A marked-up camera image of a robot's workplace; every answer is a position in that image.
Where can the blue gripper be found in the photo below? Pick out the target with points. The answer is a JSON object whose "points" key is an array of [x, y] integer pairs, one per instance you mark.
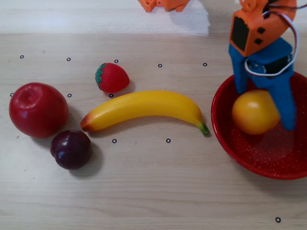
{"points": [[268, 53]]}

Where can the yellow orange toy peach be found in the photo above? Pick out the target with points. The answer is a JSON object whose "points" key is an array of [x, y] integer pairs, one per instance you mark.
{"points": [[251, 112]]}

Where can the orange robot base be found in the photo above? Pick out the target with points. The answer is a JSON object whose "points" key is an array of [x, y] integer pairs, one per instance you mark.
{"points": [[165, 4]]}

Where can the red speckled bowl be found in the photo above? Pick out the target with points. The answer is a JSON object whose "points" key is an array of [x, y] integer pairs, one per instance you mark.
{"points": [[263, 155]]}

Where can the yellow toy banana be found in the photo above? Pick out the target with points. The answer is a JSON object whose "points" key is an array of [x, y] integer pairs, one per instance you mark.
{"points": [[144, 103]]}

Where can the red toy strawberry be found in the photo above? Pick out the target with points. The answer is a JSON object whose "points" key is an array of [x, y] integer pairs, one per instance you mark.
{"points": [[112, 77]]}

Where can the dark purple toy plum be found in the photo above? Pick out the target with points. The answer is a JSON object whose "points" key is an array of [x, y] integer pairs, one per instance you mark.
{"points": [[70, 149]]}

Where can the red toy apple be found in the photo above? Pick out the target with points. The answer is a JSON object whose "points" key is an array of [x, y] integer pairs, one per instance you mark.
{"points": [[38, 110]]}

